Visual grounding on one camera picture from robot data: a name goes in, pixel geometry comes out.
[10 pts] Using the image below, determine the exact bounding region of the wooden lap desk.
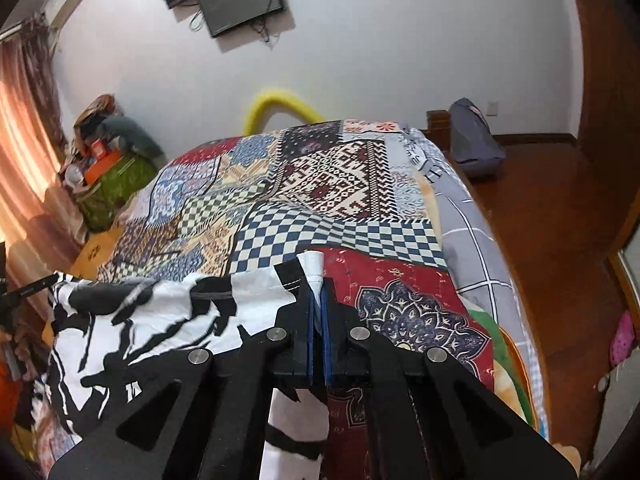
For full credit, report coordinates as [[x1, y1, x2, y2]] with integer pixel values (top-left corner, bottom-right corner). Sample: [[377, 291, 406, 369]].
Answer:
[[67, 225, 125, 279]]

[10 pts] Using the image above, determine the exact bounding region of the orange box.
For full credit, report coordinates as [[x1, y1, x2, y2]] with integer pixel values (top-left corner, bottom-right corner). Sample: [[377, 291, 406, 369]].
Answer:
[[82, 140, 124, 187]]

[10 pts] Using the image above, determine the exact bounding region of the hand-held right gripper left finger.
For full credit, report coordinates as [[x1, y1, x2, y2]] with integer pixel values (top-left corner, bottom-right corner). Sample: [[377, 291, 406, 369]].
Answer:
[[47, 260, 323, 480]]

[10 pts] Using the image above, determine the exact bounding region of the small black wall monitor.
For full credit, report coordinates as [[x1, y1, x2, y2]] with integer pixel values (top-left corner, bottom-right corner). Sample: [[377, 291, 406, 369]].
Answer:
[[198, 0, 286, 39]]

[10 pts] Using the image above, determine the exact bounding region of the brown crumpled bag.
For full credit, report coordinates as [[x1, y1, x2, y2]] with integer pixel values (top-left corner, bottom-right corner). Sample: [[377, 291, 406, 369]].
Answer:
[[75, 94, 122, 137]]

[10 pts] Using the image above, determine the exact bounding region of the black and white printed shirt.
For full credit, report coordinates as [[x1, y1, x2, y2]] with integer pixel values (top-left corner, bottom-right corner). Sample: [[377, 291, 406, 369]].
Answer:
[[47, 250, 332, 480]]

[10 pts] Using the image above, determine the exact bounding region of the green patterned storage bag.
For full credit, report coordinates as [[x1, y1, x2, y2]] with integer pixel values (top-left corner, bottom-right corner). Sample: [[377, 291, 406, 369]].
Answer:
[[75, 155, 162, 233]]

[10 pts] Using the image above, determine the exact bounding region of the grey fabric bag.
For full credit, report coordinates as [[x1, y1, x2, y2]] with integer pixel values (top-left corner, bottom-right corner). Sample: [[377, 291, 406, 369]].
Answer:
[[448, 98, 507, 180]]

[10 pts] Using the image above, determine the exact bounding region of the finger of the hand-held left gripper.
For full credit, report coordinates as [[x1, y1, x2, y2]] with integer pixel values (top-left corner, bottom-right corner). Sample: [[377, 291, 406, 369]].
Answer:
[[0, 272, 60, 309]]

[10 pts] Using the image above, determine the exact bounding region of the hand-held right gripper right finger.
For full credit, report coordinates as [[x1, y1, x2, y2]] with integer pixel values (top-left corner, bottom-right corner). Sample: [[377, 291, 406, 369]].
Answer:
[[322, 278, 577, 480]]

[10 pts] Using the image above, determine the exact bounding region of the yellow foam tube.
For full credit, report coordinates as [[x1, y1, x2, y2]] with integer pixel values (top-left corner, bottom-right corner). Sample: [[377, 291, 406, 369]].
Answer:
[[243, 88, 327, 136]]

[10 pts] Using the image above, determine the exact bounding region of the brown wooden door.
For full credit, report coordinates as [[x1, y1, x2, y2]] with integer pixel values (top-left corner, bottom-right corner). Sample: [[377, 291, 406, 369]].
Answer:
[[565, 0, 640, 266]]

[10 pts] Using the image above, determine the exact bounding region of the pink brown curtain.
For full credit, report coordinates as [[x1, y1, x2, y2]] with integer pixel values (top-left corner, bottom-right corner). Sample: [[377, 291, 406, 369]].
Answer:
[[0, 17, 85, 321]]

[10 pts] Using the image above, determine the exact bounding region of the grey plush cushion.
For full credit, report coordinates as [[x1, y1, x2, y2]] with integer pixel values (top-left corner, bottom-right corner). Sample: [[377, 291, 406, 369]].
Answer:
[[102, 116, 164, 162]]

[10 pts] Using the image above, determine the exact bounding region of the wooden bed post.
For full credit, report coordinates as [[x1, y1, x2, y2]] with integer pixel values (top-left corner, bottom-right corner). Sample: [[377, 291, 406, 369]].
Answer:
[[426, 110, 454, 162]]

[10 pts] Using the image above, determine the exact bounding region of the pink slipper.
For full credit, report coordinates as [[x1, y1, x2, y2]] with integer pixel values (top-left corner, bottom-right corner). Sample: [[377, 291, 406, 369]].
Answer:
[[609, 310, 636, 367]]

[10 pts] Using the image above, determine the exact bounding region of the patchwork printed blanket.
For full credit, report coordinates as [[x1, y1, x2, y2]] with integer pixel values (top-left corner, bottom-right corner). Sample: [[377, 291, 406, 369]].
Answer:
[[95, 119, 501, 411]]

